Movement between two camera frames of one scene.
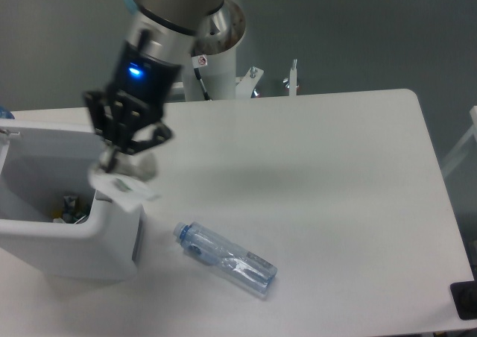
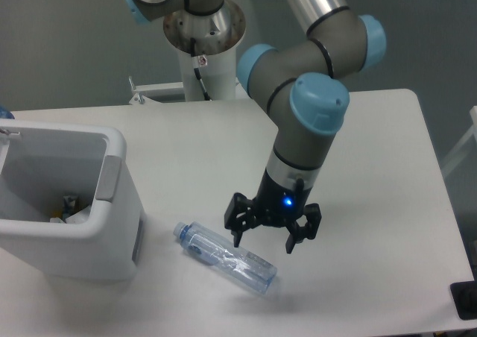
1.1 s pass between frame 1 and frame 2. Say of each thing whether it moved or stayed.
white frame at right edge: stayed
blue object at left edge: stayed
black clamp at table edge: stayed
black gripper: moved
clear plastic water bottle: stayed
